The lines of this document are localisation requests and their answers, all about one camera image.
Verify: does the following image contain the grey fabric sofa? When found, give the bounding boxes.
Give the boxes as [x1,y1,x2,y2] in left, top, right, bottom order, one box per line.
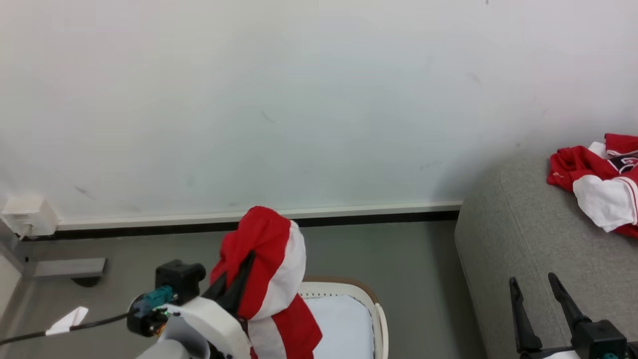
[454,150,638,359]

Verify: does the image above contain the red and white shorts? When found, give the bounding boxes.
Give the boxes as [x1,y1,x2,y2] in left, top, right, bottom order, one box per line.
[209,205,323,359]

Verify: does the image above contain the black cable with white tag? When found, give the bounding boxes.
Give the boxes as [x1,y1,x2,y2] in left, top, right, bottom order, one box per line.
[0,306,140,346]

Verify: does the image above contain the grey metal floor bracket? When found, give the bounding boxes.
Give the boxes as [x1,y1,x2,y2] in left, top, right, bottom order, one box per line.
[32,257,107,278]

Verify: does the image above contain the white basket liner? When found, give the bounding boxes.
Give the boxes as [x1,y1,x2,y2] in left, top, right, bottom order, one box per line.
[301,294,376,359]

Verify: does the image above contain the white wall socket box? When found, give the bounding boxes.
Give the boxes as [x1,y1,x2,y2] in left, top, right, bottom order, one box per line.
[0,195,58,238]

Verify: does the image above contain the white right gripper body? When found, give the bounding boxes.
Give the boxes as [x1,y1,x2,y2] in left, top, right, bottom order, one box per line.
[520,346,582,359]

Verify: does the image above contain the red white jersey black logo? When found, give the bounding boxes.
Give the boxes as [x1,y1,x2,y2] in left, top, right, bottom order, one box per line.
[546,133,638,239]

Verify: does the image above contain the white baseboard strip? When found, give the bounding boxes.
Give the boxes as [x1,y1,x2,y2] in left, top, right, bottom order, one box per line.
[56,200,464,231]

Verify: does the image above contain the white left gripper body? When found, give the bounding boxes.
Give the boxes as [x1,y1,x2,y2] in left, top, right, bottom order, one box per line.
[166,297,253,359]

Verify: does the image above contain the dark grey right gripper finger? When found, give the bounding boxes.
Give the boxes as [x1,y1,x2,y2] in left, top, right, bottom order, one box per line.
[548,272,592,331]
[508,277,543,354]

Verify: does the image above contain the cream laundry basket brown rim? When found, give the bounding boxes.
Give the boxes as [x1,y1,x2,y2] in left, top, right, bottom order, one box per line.
[297,277,389,359]

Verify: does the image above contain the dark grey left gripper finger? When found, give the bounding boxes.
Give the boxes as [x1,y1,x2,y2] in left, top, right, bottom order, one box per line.
[223,251,256,318]
[201,273,229,300]

